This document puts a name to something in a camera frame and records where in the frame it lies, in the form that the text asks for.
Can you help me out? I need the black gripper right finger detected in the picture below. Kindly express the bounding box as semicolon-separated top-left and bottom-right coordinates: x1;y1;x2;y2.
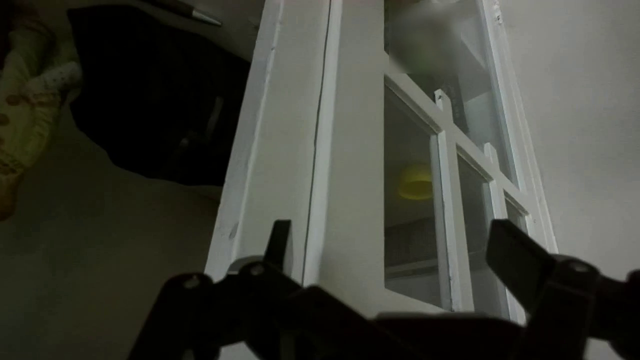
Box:
486;217;640;360

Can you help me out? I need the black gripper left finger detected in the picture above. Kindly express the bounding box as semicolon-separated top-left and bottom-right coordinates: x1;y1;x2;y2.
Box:
128;217;316;360

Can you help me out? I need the white glass-pane cabinet door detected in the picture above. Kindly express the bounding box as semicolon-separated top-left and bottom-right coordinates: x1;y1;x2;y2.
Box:
303;0;558;327

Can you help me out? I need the yellow plastic cup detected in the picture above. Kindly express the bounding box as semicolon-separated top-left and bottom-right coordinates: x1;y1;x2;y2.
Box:
397;162;437;202

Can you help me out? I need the black bag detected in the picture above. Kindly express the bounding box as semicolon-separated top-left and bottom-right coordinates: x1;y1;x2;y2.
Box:
67;5;252;188

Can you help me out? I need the grey pen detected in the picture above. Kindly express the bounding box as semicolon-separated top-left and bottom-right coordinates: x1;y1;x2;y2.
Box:
142;0;227;27

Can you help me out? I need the cream plush toy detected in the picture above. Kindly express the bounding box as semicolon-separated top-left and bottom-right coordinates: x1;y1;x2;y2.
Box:
0;11;85;221

